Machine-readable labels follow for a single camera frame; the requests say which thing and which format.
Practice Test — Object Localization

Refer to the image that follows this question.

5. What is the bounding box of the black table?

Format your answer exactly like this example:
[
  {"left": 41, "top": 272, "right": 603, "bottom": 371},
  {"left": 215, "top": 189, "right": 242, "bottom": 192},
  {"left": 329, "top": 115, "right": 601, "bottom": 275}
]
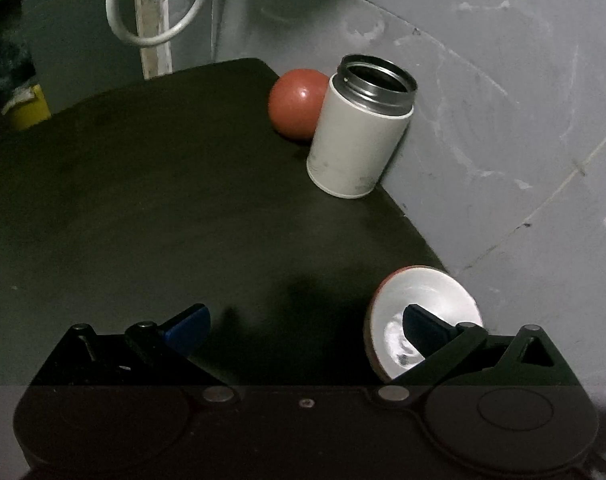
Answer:
[{"left": 0, "top": 58, "right": 437, "bottom": 386}]

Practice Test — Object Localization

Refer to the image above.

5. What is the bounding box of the yellow plastic container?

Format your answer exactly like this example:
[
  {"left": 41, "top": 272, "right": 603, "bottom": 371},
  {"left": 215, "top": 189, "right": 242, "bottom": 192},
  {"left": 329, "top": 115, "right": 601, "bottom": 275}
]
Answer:
[{"left": 1, "top": 84, "right": 51, "bottom": 131}]

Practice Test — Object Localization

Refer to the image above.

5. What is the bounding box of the white bowl red rim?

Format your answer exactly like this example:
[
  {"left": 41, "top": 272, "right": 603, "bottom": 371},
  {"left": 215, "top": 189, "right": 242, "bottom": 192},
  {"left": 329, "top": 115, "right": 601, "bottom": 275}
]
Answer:
[{"left": 364, "top": 266, "right": 483, "bottom": 382}]

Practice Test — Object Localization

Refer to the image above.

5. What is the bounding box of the white looped hose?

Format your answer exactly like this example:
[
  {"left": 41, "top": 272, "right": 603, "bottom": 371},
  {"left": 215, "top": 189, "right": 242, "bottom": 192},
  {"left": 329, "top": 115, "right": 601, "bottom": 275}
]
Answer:
[{"left": 104, "top": 0, "right": 215, "bottom": 49}]

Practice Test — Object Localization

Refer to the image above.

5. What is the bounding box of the red ball lid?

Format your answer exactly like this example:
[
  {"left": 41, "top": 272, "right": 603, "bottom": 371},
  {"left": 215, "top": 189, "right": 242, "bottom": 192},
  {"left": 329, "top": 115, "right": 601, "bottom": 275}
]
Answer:
[{"left": 268, "top": 68, "right": 329, "bottom": 140}]

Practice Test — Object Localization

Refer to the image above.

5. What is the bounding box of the white steel thermos flask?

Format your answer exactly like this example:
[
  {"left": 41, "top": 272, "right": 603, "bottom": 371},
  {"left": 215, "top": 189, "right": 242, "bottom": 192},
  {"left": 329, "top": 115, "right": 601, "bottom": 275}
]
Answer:
[{"left": 306, "top": 54, "right": 418, "bottom": 200}]

